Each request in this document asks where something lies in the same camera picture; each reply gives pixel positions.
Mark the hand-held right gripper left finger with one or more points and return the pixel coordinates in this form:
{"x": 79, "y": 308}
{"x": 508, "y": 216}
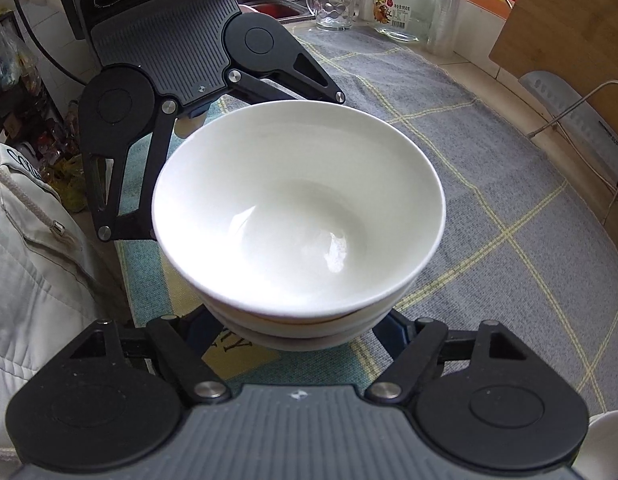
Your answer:
{"x": 174, "y": 345}

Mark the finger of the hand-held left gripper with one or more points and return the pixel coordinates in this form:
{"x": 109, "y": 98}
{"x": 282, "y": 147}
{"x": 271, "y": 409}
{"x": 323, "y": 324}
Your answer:
{"x": 131, "y": 225}
{"x": 324, "y": 87}

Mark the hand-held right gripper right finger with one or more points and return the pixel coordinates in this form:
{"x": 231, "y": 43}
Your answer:
{"x": 396, "y": 332}

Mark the white bowl pink flowers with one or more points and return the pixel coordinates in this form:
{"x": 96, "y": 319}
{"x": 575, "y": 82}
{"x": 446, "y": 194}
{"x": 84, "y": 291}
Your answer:
{"x": 309, "y": 329}

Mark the white bowl pink floral print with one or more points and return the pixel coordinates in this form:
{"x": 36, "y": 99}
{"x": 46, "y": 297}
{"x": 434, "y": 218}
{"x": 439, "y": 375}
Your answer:
{"x": 309, "y": 344}

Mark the white bowl faint purple flowers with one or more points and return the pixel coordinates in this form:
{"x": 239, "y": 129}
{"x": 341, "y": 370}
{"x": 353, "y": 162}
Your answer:
{"x": 299, "y": 200}

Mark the large white plate fruit print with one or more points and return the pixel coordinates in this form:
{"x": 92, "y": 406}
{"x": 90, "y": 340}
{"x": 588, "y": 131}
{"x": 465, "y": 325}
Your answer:
{"x": 609, "y": 445}

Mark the steel sink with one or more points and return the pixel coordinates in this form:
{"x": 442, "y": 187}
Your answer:
{"x": 294, "y": 21}

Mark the clear glass mug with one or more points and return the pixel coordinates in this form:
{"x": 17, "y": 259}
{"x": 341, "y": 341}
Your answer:
{"x": 334, "y": 5}

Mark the red plastic basin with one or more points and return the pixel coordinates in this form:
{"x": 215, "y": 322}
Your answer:
{"x": 274, "y": 10}

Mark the white jacket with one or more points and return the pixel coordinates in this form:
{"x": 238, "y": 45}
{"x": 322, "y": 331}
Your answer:
{"x": 34, "y": 285}

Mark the glass jar green lid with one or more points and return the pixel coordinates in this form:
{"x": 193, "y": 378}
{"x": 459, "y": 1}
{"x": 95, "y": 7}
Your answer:
{"x": 404, "y": 5}

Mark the tall plastic wrap roll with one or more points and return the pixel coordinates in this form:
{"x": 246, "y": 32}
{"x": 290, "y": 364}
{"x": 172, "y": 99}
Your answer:
{"x": 451, "y": 5}

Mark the grey checked towel mat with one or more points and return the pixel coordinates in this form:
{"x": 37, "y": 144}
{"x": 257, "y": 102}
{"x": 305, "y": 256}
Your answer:
{"x": 489, "y": 210}

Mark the clear plastic bag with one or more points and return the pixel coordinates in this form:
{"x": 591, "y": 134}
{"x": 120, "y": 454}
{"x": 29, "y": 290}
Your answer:
{"x": 9, "y": 60}

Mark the wooden cutting board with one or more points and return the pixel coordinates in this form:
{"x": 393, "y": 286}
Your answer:
{"x": 564, "y": 25}

